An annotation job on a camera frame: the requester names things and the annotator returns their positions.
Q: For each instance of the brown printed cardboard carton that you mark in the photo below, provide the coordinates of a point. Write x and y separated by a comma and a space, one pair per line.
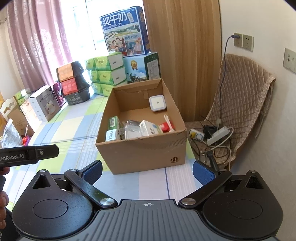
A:
30, 114

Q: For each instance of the white power strip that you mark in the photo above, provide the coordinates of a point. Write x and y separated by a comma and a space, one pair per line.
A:
218, 135

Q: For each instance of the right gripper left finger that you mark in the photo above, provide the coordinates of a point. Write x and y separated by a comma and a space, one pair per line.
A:
55, 206

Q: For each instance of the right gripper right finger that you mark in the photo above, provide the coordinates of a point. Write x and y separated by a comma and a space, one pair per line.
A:
238, 207

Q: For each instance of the wall power socket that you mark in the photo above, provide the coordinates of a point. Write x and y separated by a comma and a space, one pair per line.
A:
243, 41

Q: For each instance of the plaid tablecloth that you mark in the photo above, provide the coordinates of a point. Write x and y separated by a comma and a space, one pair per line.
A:
74, 130

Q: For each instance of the white appliance box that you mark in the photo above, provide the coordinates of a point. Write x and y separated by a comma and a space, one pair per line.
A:
44, 103

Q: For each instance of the quilted brown chair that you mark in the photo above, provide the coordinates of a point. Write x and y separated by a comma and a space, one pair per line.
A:
242, 101

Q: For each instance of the blue milk carton lower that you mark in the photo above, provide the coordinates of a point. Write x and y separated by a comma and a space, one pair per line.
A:
142, 67

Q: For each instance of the brown cardboard box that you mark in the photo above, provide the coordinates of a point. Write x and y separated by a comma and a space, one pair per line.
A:
131, 102

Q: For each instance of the blue milk carton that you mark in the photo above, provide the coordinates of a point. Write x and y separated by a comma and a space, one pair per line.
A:
142, 67
125, 31

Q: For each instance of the pink curtain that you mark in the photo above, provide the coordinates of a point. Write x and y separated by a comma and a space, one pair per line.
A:
45, 35

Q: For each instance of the green white medicine box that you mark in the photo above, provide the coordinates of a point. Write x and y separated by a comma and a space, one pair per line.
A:
113, 130

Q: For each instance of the green tissue pack stack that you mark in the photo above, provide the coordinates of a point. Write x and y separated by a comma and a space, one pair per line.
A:
106, 72

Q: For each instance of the white plug night light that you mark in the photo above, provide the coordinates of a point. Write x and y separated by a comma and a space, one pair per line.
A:
157, 103

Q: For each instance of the clear bag with rings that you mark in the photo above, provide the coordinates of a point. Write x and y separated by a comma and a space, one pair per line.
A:
131, 129

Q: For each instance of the stacked black food containers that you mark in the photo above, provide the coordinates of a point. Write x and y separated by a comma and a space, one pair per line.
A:
74, 87

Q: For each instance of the person left hand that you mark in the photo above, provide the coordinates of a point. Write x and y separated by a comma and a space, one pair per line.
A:
4, 200

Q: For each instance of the white printed plastic bag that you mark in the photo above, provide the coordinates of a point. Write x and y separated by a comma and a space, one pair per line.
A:
11, 137

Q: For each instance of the blue milk carton upper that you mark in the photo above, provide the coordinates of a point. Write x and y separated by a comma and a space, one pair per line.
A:
125, 31

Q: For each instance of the white barcode box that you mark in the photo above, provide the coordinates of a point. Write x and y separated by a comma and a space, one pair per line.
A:
150, 129

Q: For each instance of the red packet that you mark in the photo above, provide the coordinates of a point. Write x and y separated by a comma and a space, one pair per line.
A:
164, 127

